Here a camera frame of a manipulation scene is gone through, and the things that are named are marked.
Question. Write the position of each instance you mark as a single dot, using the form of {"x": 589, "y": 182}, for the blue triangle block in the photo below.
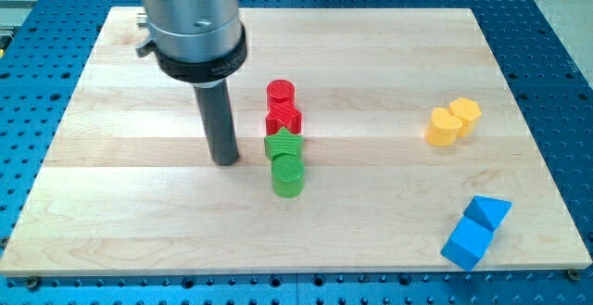
{"x": 487, "y": 211}

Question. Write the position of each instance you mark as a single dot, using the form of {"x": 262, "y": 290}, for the wooden board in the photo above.
{"x": 128, "y": 187}

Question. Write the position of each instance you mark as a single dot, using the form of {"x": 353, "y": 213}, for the green star block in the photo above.
{"x": 283, "y": 143}

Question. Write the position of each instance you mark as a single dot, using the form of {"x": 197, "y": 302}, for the green cylinder block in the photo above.
{"x": 288, "y": 176}

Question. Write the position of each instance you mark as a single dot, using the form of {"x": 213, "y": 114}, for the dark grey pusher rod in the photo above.
{"x": 216, "y": 114}

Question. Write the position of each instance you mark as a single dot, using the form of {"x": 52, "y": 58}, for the blue cube block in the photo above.
{"x": 467, "y": 244}

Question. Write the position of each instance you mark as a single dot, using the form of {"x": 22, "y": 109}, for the yellow pentagon block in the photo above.
{"x": 468, "y": 111}

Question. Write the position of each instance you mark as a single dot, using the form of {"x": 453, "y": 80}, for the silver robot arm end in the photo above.
{"x": 195, "y": 41}

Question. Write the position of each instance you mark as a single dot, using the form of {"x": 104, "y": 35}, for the yellow heart block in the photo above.
{"x": 443, "y": 128}

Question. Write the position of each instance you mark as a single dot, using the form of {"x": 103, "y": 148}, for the red star block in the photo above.
{"x": 283, "y": 115}

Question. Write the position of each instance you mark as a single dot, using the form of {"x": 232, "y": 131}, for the red cylinder block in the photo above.
{"x": 280, "y": 92}

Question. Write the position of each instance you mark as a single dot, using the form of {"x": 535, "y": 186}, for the blue perforated table plate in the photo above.
{"x": 47, "y": 56}

